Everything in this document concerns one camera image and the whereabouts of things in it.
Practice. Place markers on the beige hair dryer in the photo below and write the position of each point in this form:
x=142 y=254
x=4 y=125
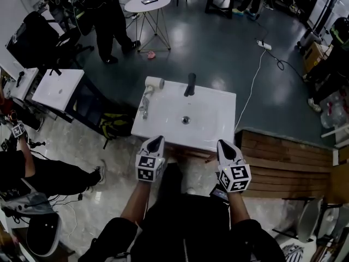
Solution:
x=154 y=82

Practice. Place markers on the white power strip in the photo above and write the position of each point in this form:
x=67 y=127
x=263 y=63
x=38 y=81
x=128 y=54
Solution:
x=264 y=44

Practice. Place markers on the black office chair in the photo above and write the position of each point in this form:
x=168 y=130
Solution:
x=41 y=42

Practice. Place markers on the person's right forearm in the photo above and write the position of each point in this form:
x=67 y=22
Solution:
x=238 y=209

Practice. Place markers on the wooden sink cabinet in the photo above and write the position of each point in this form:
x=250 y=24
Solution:
x=191 y=153

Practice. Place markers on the person's left forearm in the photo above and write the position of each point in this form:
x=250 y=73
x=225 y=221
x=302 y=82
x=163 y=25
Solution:
x=136 y=203

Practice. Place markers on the black faucet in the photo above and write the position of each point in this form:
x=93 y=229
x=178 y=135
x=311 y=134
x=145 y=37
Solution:
x=190 y=84

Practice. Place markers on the grey round-back chair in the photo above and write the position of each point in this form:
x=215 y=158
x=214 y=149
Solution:
x=309 y=220

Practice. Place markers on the wooden slatted platform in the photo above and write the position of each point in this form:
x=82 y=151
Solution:
x=283 y=165

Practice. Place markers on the white sink basin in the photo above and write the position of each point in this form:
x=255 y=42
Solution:
x=169 y=124

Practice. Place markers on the clear water bottles pack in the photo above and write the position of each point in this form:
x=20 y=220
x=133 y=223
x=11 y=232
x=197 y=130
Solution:
x=332 y=115

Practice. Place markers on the person's black clothing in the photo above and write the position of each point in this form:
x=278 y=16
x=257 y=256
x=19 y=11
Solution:
x=185 y=228

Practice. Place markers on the black tablet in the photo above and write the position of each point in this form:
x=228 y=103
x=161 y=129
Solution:
x=149 y=0

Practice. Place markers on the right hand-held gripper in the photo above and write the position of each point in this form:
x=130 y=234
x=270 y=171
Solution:
x=235 y=177

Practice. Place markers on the striped black white cloth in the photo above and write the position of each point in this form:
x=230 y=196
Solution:
x=293 y=252

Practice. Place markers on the black device with screen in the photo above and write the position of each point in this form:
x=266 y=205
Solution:
x=219 y=193

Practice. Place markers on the pink cloth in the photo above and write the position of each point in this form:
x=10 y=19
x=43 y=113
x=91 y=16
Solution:
x=151 y=55

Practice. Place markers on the black metal frame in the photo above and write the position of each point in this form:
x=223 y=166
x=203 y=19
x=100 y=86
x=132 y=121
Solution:
x=87 y=105

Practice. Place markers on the brown cardboard box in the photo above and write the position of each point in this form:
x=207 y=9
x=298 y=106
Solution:
x=316 y=56

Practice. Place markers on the yellow and black backpack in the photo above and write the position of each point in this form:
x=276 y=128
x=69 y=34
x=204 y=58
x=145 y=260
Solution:
x=114 y=124

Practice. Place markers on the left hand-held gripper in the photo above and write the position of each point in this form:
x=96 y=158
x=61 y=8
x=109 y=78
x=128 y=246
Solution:
x=150 y=169

